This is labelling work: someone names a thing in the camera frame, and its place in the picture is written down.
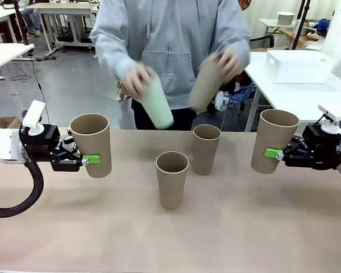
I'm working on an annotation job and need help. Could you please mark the black chair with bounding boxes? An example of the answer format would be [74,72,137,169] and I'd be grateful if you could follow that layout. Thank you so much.
[249,34,275,52]

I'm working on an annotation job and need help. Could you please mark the person's torso grey hoodie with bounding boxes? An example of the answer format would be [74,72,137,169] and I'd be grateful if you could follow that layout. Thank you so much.
[96,0,245,110]

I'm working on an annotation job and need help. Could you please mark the black floor cable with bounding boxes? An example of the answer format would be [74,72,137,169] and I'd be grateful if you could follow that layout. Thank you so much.
[10,52,51,116]

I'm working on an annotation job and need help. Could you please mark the white rounded-corner table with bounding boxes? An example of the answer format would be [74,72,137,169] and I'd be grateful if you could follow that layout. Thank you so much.
[243,51,341,133]

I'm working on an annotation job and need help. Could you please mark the white round container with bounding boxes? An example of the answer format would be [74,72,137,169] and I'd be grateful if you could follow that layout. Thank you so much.
[277,11,296,26]

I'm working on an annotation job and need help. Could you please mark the white desk with metal legs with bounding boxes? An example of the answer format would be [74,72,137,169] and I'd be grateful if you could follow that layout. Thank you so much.
[27,2,101,55]

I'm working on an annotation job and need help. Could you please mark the person's right forearm grey sleeve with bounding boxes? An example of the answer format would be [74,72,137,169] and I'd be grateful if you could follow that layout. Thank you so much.
[89,31,144,83]

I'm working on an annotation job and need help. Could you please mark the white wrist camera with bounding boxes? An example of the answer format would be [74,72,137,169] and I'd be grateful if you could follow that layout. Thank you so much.
[317,104,341,134]
[21,100,46,137]

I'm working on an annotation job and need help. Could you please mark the heap of clothes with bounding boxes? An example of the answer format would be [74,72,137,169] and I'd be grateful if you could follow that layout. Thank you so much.
[213,74,257,112]

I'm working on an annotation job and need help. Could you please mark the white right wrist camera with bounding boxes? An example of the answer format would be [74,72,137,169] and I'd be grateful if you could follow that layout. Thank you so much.
[317,104,341,134]

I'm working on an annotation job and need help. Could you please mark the person's left forearm grey sleeve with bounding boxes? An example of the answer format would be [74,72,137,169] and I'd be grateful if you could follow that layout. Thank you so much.
[215,28,252,72]

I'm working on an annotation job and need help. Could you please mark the white table with clutter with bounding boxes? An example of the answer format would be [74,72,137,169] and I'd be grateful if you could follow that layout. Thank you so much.
[258,18,333,39]

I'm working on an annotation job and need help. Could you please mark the person's dark trousers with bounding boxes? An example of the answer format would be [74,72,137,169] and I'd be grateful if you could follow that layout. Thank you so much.
[130,96,198,131]

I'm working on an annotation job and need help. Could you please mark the seated person in jeans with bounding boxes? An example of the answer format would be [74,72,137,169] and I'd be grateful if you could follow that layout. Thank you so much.
[22,0,44,38]

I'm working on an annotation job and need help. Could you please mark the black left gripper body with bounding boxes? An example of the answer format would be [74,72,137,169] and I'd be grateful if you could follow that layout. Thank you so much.
[18,123,64,164]

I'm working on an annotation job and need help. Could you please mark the person's right hand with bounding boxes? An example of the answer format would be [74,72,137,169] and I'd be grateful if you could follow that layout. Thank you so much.
[121,63,154,100]

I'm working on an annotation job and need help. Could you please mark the dark floor power strip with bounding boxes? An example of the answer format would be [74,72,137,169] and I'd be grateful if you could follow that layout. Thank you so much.
[35,52,57,62]

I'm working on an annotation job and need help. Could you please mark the tan plastic cup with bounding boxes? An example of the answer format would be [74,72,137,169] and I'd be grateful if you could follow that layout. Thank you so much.
[155,151,190,210]
[192,124,222,176]
[250,109,301,175]
[69,113,113,179]
[188,58,225,111]

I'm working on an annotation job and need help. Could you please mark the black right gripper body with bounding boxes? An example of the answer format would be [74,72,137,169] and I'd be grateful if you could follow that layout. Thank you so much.
[301,124,341,171]

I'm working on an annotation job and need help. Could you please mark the blue cloth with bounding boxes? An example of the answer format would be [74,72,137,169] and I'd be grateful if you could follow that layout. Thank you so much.
[313,18,332,32]

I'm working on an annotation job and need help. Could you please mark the metal clamp bracket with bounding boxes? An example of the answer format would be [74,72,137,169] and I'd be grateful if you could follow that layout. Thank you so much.
[101,79,130,103]

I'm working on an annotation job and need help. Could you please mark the black left arm cable sleeve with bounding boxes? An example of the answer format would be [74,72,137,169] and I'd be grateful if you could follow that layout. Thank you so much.
[0,160,44,218]

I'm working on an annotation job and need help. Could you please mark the pale green plastic cup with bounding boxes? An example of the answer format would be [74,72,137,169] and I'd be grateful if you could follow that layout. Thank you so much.
[140,72,174,129]

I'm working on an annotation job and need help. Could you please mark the person's left hand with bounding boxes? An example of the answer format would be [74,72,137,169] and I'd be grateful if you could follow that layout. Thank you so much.
[206,48,247,85]

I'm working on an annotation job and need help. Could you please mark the white plastic basket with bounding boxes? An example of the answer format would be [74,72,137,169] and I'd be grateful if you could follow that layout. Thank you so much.
[265,49,336,85]

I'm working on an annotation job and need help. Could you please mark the black tripod stand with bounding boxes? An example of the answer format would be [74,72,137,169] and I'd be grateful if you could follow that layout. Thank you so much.
[284,0,309,51]
[12,0,35,47]

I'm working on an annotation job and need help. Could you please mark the white side table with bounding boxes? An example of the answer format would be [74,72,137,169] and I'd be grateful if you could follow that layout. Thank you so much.
[0,42,35,80]

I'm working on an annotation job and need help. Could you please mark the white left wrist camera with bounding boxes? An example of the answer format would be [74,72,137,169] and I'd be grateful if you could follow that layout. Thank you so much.
[21,100,46,137]

